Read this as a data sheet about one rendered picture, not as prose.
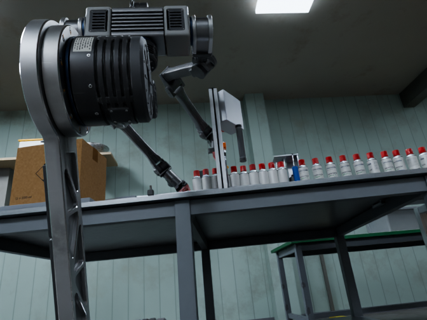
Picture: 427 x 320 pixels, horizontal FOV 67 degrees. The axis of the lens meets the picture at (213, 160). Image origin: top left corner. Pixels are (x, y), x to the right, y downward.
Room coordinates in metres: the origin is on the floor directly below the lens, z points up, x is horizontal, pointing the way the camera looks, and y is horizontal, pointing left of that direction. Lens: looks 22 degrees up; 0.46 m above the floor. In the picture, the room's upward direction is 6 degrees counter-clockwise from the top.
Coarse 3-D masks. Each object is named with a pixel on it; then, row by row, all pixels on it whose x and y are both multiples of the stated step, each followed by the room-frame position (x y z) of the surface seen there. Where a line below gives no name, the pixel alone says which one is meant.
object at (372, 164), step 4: (368, 152) 1.66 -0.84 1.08; (368, 156) 1.66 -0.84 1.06; (372, 156) 1.65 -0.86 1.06; (368, 160) 1.66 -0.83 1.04; (372, 160) 1.65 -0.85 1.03; (376, 160) 1.65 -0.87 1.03; (368, 164) 1.67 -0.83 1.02; (372, 164) 1.65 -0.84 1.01; (376, 164) 1.65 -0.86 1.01; (372, 168) 1.65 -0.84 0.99; (376, 168) 1.64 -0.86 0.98; (372, 172) 1.65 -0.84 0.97; (376, 172) 1.64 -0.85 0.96; (380, 172) 1.65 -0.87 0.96
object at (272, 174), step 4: (268, 164) 1.67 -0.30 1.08; (272, 164) 1.66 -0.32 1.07; (272, 168) 1.65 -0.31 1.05; (268, 172) 1.67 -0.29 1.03; (272, 172) 1.65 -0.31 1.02; (276, 172) 1.66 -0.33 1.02; (268, 176) 1.67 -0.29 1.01; (272, 176) 1.65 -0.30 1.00; (276, 176) 1.65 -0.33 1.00; (272, 180) 1.65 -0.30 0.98; (276, 180) 1.65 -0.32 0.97
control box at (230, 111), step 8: (224, 96) 1.50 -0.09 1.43; (232, 96) 1.57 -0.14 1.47; (224, 104) 1.50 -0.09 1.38; (232, 104) 1.56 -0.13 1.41; (224, 112) 1.50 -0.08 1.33; (232, 112) 1.55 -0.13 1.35; (240, 112) 1.62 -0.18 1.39; (224, 120) 1.51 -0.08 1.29; (232, 120) 1.54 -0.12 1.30; (240, 120) 1.61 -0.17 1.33; (224, 128) 1.60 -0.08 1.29; (232, 128) 1.61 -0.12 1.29
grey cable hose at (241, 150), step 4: (236, 124) 1.56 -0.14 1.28; (240, 124) 1.56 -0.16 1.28; (236, 128) 1.57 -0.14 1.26; (240, 128) 1.57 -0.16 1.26; (236, 132) 1.57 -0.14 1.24; (240, 132) 1.56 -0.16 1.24; (240, 136) 1.56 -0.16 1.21; (240, 140) 1.56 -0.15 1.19; (240, 144) 1.56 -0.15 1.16; (240, 148) 1.57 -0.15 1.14; (244, 148) 1.57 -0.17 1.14; (240, 152) 1.57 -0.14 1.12; (244, 152) 1.57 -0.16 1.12; (240, 156) 1.57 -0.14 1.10; (244, 156) 1.57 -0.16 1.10; (240, 160) 1.57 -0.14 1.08; (244, 160) 1.57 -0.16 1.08
